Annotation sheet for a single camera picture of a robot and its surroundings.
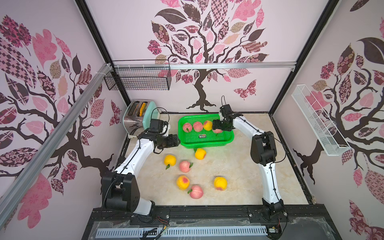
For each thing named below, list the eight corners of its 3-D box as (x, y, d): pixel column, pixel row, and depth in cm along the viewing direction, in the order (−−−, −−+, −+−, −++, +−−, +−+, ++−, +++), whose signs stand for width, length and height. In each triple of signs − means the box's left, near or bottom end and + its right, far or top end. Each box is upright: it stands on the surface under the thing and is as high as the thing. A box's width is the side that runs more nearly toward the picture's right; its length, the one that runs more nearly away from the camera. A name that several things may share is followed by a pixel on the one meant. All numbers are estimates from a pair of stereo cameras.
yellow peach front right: (214, 191, 84) (215, 187, 79) (213, 180, 87) (214, 176, 83) (226, 191, 84) (228, 187, 79) (225, 180, 87) (226, 176, 83)
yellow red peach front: (175, 186, 85) (174, 182, 80) (181, 177, 88) (180, 173, 83) (185, 192, 82) (184, 189, 78) (191, 183, 86) (190, 179, 81)
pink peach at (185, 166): (178, 171, 91) (177, 167, 86) (183, 162, 95) (182, 157, 90) (188, 174, 89) (187, 170, 85) (192, 165, 93) (192, 161, 89)
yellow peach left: (164, 169, 91) (162, 165, 88) (165, 157, 97) (164, 154, 93) (175, 169, 91) (174, 165, 88) (176, 157, 96) (175, 154, 93)
